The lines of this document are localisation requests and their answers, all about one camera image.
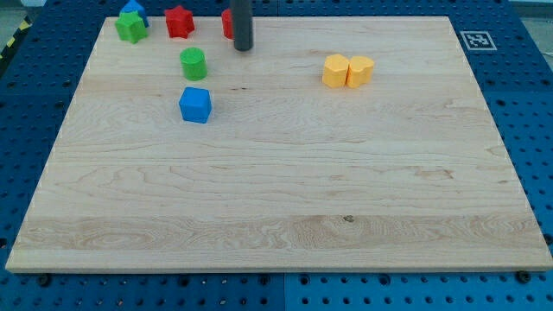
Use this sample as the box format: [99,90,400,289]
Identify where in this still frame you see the black bolt front left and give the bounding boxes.
[36,274,52,288]

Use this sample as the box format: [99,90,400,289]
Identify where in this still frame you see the black bolt front right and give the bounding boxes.
[515,270,531,284]

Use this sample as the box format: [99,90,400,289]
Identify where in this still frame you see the green cylinder block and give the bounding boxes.
[180,48,207,80]

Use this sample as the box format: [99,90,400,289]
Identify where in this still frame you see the light wooden board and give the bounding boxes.
[6,16,552,274]

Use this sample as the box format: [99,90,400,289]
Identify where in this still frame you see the red star block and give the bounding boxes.
[164,5,195,39]

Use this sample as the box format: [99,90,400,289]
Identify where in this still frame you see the blue triangle block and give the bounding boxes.
[120,0,149,28]

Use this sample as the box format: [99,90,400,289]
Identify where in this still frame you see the white fiducial marker tag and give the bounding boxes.
[461,30,497,51]

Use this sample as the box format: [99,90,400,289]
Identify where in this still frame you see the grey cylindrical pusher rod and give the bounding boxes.
[230,0,253,52]

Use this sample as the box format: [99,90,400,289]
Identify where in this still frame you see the black bolt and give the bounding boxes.
[515,270,531,284]
[36,274,52,288]

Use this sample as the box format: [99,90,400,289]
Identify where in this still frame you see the blue cube block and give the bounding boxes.
[179,87,212,124]

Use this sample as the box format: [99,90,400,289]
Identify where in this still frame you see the yellow hexagon block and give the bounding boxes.
[321,54,349,88]

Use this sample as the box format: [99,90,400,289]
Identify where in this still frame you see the green star block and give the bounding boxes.
[115,11,148,44]

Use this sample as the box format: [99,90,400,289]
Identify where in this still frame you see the red cylinder block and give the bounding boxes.
[221,9,233,40]

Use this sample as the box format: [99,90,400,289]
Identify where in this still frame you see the yellow heart block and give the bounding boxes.
[346,56,375,88]

